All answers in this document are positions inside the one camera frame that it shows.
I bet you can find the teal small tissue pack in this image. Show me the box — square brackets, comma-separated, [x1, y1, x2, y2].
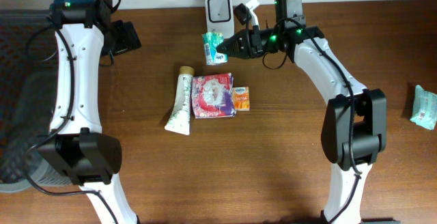
[202, 31, 227, 66]

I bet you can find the mint green wipes pack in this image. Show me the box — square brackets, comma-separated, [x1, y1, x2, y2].
[410, 85, 436, 130]

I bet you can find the red purple tissue pack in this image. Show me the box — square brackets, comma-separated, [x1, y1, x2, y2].
[191, 72, 236, 119]

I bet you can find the white barcode scanner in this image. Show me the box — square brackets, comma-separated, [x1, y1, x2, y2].
[205, 0, 234, 39]

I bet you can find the white bamboo print tube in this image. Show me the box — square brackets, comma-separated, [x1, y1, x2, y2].
[165, 66, 195, 135]

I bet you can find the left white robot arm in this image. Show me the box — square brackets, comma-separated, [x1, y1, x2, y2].
[34, 0, 141, 223]

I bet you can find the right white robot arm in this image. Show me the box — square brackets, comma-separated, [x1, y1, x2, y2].
[216, 0, 387, 223]

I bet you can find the right black cable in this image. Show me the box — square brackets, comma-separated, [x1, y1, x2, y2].
[233, 2, 363, 224]

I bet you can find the orange small tissue pack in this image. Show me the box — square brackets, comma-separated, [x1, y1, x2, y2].
[232, 87, 250, 111]

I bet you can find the grey plastic mesh basket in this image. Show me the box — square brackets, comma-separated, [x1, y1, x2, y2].
[1, 10, 71, 193]

